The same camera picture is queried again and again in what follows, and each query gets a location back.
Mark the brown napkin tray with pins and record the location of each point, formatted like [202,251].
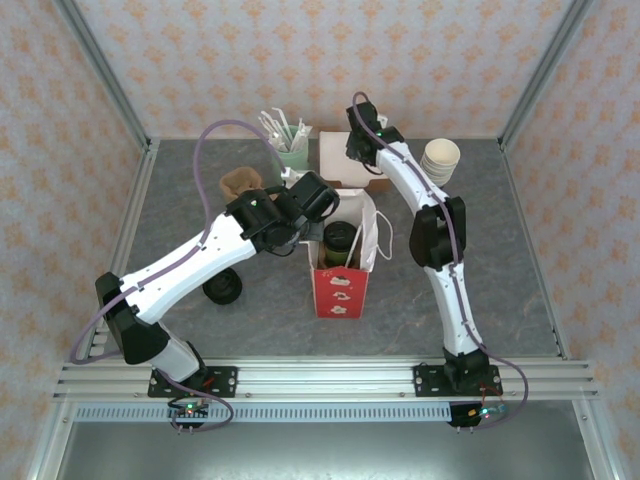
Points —
[380,184]

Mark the green straw holder cup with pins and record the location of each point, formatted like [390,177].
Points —
[297,157]

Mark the red and white paper bag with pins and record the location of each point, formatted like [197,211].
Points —
[340,295]

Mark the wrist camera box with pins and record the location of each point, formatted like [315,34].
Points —
[289,176]
[383,120]

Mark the stack of white paper cups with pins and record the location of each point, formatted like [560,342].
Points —
[442,152]

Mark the black plastic cup lid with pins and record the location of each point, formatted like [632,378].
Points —
[340,235]

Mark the long aluminium base rail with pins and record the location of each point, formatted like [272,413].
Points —
[325,380]

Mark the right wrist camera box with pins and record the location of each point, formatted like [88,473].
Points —
[383,120]

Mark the grey metal shelf panel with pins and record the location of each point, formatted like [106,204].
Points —
[320,450]

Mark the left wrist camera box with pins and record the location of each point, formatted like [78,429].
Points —
[289,176]

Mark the white napkin stack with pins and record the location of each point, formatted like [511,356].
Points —
[332,160]

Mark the aluminium table side rail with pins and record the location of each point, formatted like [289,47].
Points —
[540,260]
[136,200]

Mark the brown pulp cup carrier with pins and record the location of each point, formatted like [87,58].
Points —
[240,182]
[232,197]

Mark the aluminium frame post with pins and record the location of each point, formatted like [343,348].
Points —
[102,70]
[545,70]

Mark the white paper-wrapped straw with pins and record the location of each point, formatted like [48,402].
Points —
[282,122]
[267,127]
[301,131]
[354,245]

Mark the black cup lid stack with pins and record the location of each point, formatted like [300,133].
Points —
[222,287]

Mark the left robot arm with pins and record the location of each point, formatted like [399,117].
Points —
[190,265]

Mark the aluminium frame leg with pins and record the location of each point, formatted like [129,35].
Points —
[597,440]
[48,440]

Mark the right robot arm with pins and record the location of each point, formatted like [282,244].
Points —
[450,300]

